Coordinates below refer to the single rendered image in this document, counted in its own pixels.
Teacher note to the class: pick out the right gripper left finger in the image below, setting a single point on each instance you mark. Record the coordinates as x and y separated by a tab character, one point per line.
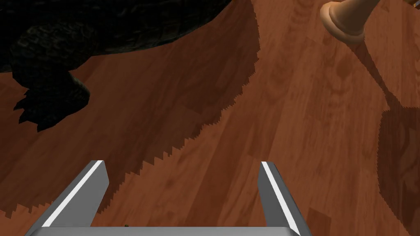
78	200

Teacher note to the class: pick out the dark green reptile figure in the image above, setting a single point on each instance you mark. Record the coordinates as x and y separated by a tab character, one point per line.
82	36

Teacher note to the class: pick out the beige wooden table leg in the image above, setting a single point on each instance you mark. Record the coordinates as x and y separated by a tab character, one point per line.
346	18

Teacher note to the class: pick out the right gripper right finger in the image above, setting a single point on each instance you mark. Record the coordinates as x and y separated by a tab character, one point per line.
276	200

